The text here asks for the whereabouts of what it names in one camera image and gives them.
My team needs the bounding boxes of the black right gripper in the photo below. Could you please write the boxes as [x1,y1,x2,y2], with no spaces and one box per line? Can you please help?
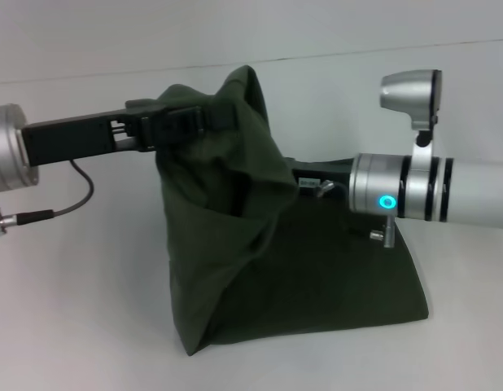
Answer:
[286,156,358,200]

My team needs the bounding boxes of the silver elbow plug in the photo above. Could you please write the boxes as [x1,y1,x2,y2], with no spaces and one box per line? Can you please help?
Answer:
[316,179,350,197]

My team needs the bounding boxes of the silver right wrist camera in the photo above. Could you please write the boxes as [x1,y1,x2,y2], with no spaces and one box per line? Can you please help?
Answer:
[378,68,444,132]

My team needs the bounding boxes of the silver right camera bracket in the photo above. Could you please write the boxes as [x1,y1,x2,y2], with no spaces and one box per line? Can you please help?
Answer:
[409,128,440,172]

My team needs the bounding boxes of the dark green printed T-shirt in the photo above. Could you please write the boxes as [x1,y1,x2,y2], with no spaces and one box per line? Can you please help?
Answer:
[154,64,432,358]

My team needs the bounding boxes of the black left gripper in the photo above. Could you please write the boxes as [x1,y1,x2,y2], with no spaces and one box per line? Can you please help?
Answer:
[20,99,236,169]

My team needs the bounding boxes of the dark left gripper cable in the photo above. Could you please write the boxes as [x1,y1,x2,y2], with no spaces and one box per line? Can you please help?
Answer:
[15,158,96,225]

